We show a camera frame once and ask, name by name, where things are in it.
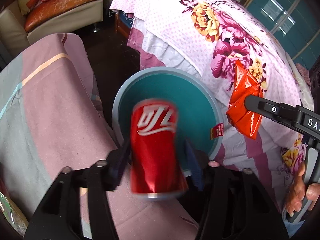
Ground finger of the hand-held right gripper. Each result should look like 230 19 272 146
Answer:
244 94 297 128

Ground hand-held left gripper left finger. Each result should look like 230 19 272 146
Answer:
24 140 132 240

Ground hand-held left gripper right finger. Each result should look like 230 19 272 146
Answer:
184 139 290 240

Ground red foil snack wrapper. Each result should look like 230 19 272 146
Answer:
226 60 264 140

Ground red soda can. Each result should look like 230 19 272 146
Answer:
129 99 189 202

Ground teal plastic trash bin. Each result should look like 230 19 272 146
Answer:
112 67 225 178

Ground person's right hand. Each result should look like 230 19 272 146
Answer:
285 161 320 218

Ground pink striped cloth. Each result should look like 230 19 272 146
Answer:
0 33 200 240

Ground pink floral bed sheet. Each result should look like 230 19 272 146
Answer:
109 0 314 230

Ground teal cabinet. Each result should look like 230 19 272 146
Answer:
245 0 320 67

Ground green plastic packet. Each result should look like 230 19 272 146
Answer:
0 191 29 235

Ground pink embroidered bed skirt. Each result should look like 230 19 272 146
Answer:
127 17 200 77

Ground cream leather sofa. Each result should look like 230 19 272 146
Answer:
0 0 104 46

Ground orange seat cushion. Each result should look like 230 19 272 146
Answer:
24 0 104 32

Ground wooden bed frame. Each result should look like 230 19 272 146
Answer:
115 10 132 39

